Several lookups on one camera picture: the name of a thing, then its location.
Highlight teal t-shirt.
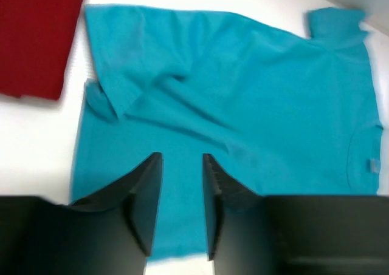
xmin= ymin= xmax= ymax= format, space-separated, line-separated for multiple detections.
xmin=71 ymin=5 xmax=382 ymax=260

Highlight red t-shirt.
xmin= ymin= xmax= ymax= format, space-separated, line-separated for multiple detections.
xmin=1 ymin=0 xmax=83 ymax=101

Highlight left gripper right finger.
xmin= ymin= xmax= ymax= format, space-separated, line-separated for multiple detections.
xmin=202 ymin=154 xmax=388 ymax=274

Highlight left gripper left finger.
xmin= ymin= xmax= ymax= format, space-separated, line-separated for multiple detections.
xmin=1 ymin=152 xmax=162 ymax=274

